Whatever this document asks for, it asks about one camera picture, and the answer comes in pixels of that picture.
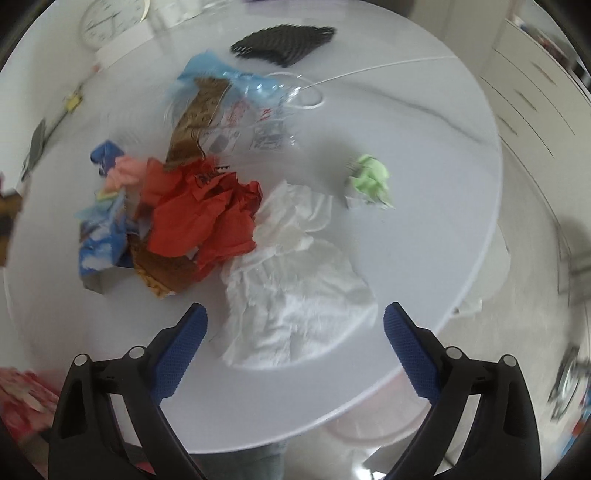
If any white round wall clock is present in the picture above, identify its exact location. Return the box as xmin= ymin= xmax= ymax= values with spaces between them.
xmin=79 ymin=0 xmax=151 ymax=51

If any red paper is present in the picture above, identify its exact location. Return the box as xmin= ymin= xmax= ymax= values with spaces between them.
xmin=140 ymin=157 xmax=263 ymax=283

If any white tissue paper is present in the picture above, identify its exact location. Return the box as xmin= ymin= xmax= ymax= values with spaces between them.
xmin=218 ymin=181 xmax=378 ymax=370

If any blue bird print carton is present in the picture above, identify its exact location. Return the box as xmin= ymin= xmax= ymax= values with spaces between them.
xmin=75 ymin=189 xmax=138 ymax=294

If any pink paper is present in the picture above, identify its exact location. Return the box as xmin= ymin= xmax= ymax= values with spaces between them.
xmin=103 ymin=155 xmax=147 ymax=193

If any white drawer cabinet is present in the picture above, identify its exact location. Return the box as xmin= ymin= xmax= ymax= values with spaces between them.
xmin=479 ymin=18 xmax=591 ymax=222

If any brown snack wrapper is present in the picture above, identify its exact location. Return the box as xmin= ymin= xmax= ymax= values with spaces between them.
xmin=164 ymin=77 xmax=230 ymax=171

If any blue face mask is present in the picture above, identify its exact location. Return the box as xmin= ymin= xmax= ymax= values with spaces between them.
xmin=170 ymin=50 xmax=287 ymax=107

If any brown yellow chocolate wrapper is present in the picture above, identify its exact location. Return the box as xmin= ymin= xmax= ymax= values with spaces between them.
xmin=127 ymin=235 xmax=197 ymax=298

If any green paper ball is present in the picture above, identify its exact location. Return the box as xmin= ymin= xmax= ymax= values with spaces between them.
xmin=345 ymin=155 xmax=393 ymax=209

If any dark blue wrapper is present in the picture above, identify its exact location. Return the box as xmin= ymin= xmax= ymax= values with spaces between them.
xmin=90 ymin=140 xmax=125 ymax=177

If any black mesh pouch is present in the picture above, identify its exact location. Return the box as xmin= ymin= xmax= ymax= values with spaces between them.
xmin=230 ymin=24 xmax=337 ymax=68

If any clear plastic bag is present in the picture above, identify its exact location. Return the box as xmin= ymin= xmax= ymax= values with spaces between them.
xmin=198 ymin=72 xmax=325 ymax=157

